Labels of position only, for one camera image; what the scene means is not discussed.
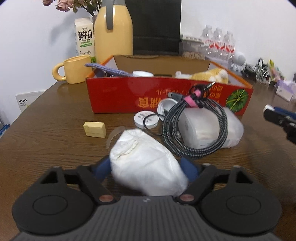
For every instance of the purple knitted cloth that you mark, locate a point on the purple knitted cloth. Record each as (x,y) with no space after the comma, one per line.
(108,70)

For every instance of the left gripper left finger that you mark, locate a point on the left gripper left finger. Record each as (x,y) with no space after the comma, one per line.
(91,178)

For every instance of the white wall panel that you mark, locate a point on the white wall panel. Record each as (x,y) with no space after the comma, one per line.
(24,100)

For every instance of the clear plastic clip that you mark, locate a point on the clear plastic clip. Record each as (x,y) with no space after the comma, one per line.
(113,134)

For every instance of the yellow thermos jug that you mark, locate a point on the yellow thermos jug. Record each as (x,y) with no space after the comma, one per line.
(113,33)

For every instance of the white robot figurine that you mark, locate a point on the white robot figurine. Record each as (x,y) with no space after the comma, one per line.
(238,61)

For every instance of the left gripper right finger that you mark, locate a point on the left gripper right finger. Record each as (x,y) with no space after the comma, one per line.
(201,180)

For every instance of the black charger adapter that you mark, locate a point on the black charger adapter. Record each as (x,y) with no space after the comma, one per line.
(260,63)

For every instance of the middle water bottle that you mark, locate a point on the middle water bottle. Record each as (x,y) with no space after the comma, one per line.
(217,43)

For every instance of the small yellow block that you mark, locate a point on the small yellow block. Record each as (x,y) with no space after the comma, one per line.
(95,129)

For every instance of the small round white tin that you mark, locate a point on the small round white tin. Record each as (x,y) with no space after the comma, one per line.
(146,118)

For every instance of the red cardboard box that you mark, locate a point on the red cardboard box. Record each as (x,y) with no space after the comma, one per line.
(110,94)

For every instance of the white jar lid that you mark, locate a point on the white jar lid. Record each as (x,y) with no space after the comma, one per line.
(142,74)

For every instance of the blue document stack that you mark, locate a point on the blue document stack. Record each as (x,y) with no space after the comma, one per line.
(4,129)

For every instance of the water bottle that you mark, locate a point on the water bottle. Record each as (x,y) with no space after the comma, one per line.
(229,46)
(207,36)
(217,43)

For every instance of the white cloth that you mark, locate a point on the white cloth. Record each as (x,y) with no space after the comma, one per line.
(141,163)

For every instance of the right water bottle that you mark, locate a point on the right water bottle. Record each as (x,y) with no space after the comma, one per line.
(229,46)

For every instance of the dried pink flower bouquet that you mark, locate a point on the dried pink flower bouquet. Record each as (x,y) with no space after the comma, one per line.
(91,6)

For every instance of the white and yellow plush toy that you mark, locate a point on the white and yellow plush toy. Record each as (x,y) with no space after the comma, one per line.
(218,75)

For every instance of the white flat box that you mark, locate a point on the white flat box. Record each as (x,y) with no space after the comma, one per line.
(191,39)

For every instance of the white tissue pack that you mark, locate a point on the white tissue pack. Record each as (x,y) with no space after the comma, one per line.
(199,128)

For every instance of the white milk carton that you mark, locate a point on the white milk carton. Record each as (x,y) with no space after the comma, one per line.
(84,38)

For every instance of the purple tissue box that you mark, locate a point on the purple tissue box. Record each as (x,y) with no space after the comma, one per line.
(285,89)

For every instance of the white round lid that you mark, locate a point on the white round lid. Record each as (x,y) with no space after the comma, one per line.
(164,107)

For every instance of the black paper bag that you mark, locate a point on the black paper bag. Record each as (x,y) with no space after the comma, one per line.
(156,26)

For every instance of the left water bottle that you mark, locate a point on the left water bottle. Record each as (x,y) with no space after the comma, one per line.
(207,36)

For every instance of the colourful snack packet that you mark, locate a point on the colourful snack packet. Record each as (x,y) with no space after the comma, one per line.
(275,72)

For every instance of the clear snack container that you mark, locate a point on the clear snack container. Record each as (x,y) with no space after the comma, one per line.
(192,50)

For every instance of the yellow ceramic mug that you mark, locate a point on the yellow ceramic mug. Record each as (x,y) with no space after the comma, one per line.
(74,68)

